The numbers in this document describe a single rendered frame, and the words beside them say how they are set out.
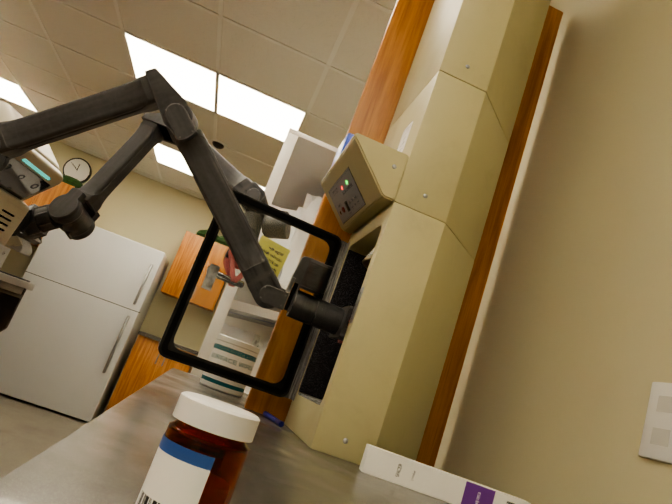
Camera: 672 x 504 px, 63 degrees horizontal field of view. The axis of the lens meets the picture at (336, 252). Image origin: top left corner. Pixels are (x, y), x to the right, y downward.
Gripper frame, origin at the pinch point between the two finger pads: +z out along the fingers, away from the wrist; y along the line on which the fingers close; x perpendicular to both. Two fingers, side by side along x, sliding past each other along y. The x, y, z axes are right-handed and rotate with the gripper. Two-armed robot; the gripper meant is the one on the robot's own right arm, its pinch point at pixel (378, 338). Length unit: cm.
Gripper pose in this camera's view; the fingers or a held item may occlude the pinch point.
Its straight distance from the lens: 114.7
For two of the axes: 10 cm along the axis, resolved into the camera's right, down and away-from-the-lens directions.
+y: -2.3, 1.7, 9.6
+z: 9.1, 3.9, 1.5
